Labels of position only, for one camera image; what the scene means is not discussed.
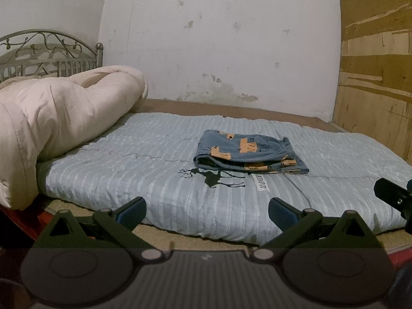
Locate light blue striped blanket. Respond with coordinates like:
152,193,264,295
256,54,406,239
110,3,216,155
45,112,412,246

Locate blue pants with orange print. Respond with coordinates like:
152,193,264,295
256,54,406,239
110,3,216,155
193,129,310,175

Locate plywood board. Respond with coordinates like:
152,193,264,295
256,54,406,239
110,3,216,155
331,0,412,162

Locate pale pink comforter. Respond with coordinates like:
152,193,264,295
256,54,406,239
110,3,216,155
0,65,149,211

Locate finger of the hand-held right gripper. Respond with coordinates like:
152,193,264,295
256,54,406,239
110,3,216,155
373,177,412,233

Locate grey metal headboard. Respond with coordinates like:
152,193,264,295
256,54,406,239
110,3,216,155
0,29,104,84

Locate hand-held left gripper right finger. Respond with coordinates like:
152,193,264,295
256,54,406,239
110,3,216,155
252,197,376,262

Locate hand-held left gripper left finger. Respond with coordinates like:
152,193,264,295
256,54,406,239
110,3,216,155
42,196,165,263

